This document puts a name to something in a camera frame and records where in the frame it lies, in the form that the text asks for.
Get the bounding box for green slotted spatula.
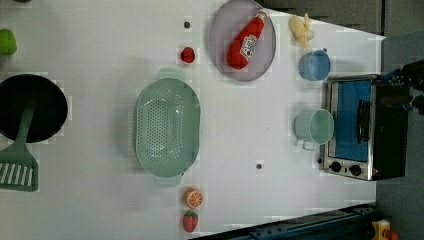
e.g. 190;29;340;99
0;106;38;192

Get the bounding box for yellow red toy object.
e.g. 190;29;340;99
372;220;399;240

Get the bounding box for green toy pepper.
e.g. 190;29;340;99
0;29;17;55

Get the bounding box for silver black toaster oven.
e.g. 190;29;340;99
323;75;409;181

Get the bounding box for mint green mug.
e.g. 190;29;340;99
294;109;335;151

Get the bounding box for red toy strawberry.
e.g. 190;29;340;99
183;211;199;233

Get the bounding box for grey round plate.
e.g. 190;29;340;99
208;0;276;81

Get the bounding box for mint green oval strainer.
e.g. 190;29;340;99
134;68;201;187

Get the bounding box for black frying pan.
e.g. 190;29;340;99
0;74;68;143

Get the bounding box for red ketchup bottle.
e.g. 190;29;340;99
226;10;268;70

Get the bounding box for toy orange half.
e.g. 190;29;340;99
183;188;203;209

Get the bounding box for blue cup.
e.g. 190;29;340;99
298;50;331;81

